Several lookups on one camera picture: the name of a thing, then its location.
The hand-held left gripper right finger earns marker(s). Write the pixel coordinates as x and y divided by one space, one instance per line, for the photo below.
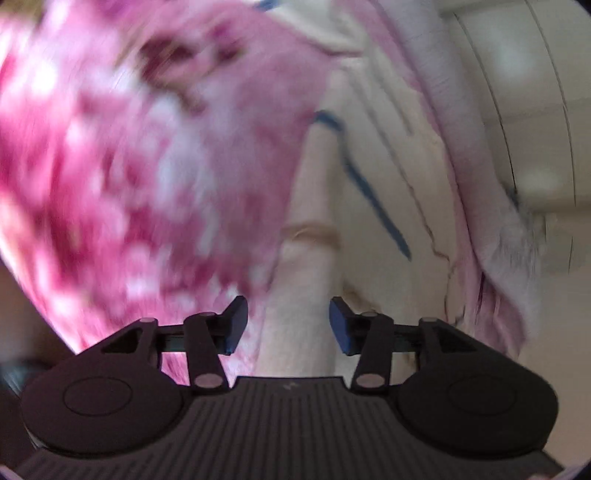
340 325

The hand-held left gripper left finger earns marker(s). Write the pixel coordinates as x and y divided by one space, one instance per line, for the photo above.
236 323

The cream fleece garment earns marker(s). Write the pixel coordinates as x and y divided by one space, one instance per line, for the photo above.
383 152

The pink floral blanket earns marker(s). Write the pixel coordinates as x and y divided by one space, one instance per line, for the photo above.
138 161

